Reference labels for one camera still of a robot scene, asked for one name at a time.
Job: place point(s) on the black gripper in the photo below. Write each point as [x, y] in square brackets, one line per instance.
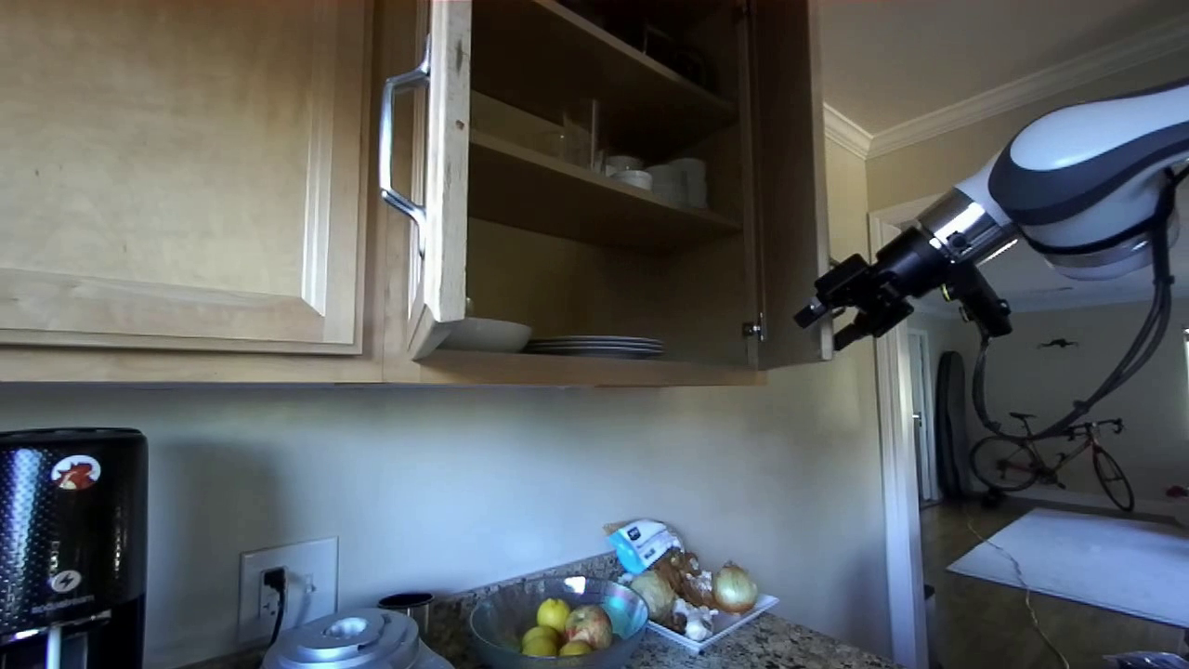
[916, 265]

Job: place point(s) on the wooden wall cabinet door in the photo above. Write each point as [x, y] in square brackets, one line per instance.
[793, 187]
[163, 161]
[448, 161]

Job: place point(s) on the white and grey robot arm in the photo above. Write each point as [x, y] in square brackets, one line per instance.
[1089, 149]

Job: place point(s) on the dark tall bag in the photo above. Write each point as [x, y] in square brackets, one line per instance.
[954, 422]

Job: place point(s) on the bicycle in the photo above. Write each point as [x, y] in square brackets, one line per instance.
[1053, 467]

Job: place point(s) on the brown onion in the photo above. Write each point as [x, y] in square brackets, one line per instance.
[692, 578]

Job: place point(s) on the blue and white snack bag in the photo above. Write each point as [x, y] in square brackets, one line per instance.
[642, 544]

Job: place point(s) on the clear drinking glass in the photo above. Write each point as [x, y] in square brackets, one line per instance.
[576, 137]

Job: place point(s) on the white rectangular tray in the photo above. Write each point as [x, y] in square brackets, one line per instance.
[718, 625]

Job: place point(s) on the white floor board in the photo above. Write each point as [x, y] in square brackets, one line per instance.
[1089, 564]

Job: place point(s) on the white ceramic bowl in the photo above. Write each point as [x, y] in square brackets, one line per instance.
[485, 335]

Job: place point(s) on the yellow red apple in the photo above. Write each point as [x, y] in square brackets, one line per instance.
[589, 625]

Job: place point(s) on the yellow lemon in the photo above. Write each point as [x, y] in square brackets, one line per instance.
[542, 640]
[576, 648]
[554, 616]

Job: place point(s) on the clear glass fruit bowl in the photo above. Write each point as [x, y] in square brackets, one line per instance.
[495, 633]

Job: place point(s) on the black power plug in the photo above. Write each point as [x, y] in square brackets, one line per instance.
[272, 588]

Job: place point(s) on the white door frame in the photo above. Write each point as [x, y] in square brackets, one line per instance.
[900, 496]

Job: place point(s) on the wooden wall cabinet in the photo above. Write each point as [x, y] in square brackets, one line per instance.
[596, 200]

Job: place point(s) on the white wall outlet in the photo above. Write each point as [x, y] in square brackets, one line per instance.
[309, 578]

